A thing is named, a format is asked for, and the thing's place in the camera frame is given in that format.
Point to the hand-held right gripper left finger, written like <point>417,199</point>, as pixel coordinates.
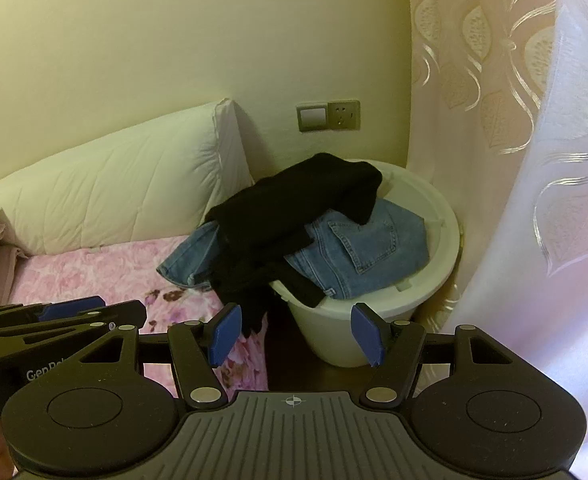
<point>225,335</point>

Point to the white sheer leaf-patterned curtain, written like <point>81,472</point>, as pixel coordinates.
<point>574,210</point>

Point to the blue denim jeans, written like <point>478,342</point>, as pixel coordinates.
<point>374,250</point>

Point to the white plastic laundry bucket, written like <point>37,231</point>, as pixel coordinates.
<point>334,332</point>

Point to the wall light switch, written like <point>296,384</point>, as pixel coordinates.
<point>313,117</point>

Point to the wall power socket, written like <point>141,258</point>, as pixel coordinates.
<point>344,115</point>

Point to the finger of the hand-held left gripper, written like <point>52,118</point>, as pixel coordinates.
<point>128,315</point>
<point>73,305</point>

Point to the pink floral bed blanket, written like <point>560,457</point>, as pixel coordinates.
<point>73,275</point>

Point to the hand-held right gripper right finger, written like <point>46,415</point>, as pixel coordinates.
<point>368,335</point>

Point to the black button cardigan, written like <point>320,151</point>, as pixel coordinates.
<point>294,195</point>

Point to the beige leaf-patterned curtain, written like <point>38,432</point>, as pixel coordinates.
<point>474,110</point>

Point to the white quilted headboard cushion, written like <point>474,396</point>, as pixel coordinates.
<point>123,185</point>

